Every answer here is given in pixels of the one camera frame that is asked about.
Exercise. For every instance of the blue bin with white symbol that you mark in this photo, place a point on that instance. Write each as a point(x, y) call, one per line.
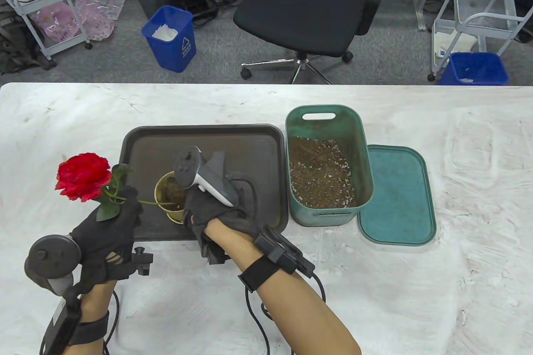
point(170, 55)

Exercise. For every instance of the red artificial rose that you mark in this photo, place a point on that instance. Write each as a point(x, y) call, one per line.
point(81, 176)

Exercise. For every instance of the teal plastic storage bin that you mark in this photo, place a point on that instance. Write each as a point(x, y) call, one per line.
point(300, 122)

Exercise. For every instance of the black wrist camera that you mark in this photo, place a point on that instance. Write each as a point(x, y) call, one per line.
point(283, 253)

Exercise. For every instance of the grey wrist camera with label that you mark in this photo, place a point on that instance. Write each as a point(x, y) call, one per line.
point(58, 330)

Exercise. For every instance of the dark backpack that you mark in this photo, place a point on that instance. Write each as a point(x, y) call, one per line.
point(16, 51)

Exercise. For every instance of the dark grey handheld controller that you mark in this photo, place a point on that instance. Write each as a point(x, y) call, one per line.
point(50, 255)

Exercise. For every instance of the dark brown plastic tray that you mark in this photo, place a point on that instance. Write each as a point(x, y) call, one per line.
point(158, 147)

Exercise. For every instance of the white crumpled paper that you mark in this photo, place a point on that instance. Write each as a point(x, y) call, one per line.
point(164, 32)

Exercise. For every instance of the pink plastic bag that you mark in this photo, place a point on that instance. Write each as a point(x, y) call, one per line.
point(56, 24)
point(100, 13)

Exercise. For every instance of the person's right hand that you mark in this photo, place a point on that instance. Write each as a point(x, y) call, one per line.
point(200, 209)

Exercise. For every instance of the brown potting mix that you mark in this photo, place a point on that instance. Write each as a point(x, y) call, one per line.
point(175, 194)
point(320, 172)

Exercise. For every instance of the teal plastic bin lid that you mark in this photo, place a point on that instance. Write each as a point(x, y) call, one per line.
point(395, 197)

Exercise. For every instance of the person's right forearm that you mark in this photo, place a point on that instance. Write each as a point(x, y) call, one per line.
point(291, 309)

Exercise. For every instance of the black mount bracket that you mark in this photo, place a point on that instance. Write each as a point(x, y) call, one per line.
point(143, 261)
point(214, 256)

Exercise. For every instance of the gold ribbed flower pot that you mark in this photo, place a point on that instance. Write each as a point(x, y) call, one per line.
point(177, 217)

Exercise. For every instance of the black office chair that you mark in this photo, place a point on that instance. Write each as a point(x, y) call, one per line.
point(300, 13)

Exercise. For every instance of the plain blue waste bin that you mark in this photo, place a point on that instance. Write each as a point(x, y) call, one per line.
point(454, 76)

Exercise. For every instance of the person's left hand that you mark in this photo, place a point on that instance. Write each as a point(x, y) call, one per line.
point(106, 238)

